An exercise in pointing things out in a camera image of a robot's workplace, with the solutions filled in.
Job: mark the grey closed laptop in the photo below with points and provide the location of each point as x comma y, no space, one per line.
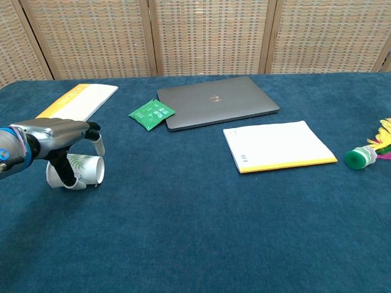
214,102

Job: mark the green base feather shuttlecock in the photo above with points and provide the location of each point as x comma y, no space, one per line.
359,157

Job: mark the blue table cloth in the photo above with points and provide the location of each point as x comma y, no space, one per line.
195,219

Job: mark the white floral paper cup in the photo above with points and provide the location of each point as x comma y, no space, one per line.
88,168

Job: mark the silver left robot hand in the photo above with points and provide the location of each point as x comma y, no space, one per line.
58,132

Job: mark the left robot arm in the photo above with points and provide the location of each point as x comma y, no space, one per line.
12,152

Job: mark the yellow and white booklet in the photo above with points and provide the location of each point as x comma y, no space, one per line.
82,100

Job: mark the woven folding screen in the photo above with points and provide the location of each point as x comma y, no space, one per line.
195,36

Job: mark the white notebook with yellow spine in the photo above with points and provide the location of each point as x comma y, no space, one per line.
278,146

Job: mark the green foil packet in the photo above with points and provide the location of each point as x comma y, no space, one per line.
151,114

